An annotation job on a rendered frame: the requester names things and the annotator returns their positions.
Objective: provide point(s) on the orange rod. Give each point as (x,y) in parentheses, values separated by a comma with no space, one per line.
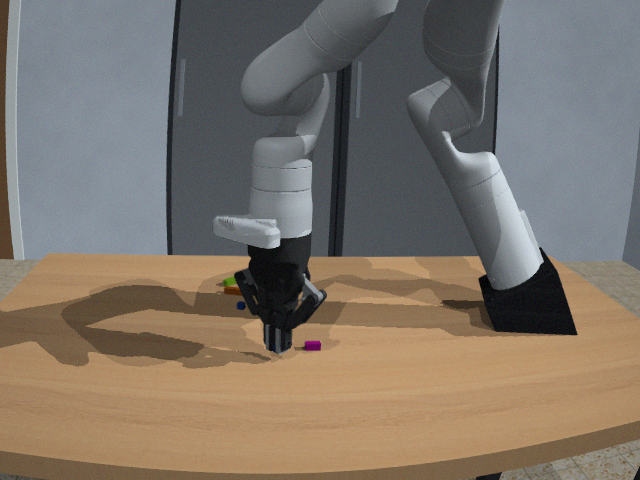
(232,290)

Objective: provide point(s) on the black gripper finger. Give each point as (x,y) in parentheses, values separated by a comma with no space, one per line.
(311,300)
(249,289)

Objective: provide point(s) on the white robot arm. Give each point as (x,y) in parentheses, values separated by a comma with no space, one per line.
(458,38)

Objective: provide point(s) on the small magenta block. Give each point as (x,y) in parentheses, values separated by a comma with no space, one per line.
(312,345)

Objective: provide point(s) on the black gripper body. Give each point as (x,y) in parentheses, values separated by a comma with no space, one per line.
(289,260)

